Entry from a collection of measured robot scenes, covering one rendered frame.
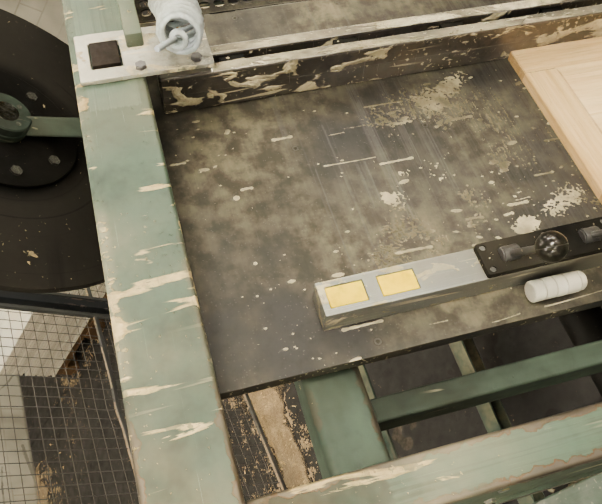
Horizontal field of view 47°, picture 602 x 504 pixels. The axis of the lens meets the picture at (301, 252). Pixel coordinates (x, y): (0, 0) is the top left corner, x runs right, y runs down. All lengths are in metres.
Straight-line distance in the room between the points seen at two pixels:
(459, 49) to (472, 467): 0.70
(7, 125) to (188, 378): 0.88
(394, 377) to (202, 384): 2.27
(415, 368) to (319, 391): 2.04
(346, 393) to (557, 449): 0.26
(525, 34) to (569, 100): 0.14
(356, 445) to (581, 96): 0.69
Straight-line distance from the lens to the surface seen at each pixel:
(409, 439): 2.94
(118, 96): 1.02
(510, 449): 0.83
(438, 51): 1.21
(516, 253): 0.93
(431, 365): 2.87
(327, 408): 0.89
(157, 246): 0.85
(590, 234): 1.00
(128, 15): 0.89
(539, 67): 1.27
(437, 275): 0.92
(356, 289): 0.89
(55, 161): 1.55
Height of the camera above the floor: 2.26
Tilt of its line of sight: 40 degrees down
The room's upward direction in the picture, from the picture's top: 78 degrees counter-clockwise
